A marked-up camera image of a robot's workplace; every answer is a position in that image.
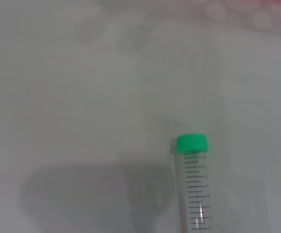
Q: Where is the graduated test tube green cap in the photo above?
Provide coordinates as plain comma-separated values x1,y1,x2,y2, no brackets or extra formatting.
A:
170,133,213,233

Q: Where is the orange test tube rack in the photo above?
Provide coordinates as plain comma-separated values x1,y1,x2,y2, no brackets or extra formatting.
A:
169,0,281,39

